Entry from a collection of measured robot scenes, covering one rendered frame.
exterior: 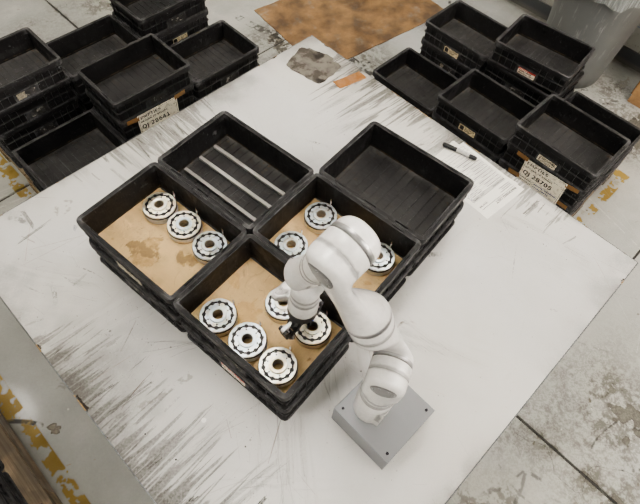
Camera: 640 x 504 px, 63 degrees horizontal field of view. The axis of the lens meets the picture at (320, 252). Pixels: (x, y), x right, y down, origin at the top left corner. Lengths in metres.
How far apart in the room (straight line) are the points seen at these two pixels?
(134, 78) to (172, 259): 1.28
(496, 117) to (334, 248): 2.08
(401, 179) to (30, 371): 1.71
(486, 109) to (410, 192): 1.14
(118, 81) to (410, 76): 1.50
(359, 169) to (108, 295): 0.90
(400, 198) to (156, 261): 0.79
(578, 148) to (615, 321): 0.82
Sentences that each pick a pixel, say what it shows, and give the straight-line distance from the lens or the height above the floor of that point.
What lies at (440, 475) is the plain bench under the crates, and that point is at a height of 0.70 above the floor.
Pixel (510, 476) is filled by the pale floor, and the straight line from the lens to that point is 2.38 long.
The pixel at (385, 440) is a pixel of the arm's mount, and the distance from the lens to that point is 1.44.
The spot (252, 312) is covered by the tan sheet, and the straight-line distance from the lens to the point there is 1.50.
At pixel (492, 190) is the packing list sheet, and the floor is 0.70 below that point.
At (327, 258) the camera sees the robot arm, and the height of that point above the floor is 1.51.
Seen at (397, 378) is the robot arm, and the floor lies 1.12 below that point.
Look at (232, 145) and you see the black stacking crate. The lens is 1.86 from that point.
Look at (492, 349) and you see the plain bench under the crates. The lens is 1.71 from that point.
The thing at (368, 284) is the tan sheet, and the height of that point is 0.83.
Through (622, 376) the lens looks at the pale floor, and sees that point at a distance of 2.73.
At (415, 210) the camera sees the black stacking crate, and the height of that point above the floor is 0.83.
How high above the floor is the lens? 2.19
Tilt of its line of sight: 58 degrees down
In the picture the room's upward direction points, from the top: 6 degrees clockwise
